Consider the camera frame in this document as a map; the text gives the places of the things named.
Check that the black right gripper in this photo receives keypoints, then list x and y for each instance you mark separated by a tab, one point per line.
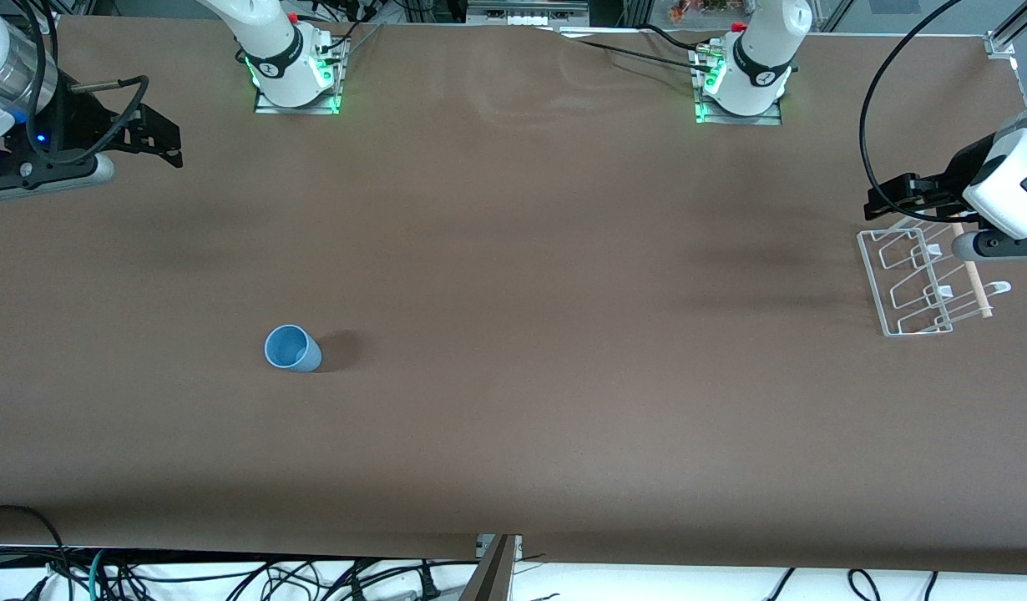
78	117

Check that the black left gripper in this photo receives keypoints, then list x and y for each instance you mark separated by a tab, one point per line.
958	173

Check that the light blue plastic cup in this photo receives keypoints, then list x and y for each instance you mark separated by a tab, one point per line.
292	349

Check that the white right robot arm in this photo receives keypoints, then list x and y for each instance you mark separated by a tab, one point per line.
271	33

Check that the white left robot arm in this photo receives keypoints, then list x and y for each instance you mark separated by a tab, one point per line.
760	50

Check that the orange clutter items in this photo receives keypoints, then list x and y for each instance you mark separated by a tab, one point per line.
697	8

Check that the white power strip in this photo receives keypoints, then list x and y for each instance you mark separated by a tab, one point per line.
526	12

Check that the brown table cover sheet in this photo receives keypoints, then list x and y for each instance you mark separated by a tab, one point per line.
513	417

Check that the black power plug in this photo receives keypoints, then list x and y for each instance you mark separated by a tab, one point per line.
430	584

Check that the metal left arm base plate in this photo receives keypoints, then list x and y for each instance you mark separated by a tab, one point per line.
772	119

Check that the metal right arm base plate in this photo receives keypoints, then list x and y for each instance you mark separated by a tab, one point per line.
330	104

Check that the aluminium frame corner profile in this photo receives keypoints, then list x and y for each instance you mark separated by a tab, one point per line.
1010	37

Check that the metal frame post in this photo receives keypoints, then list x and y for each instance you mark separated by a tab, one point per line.
497	576

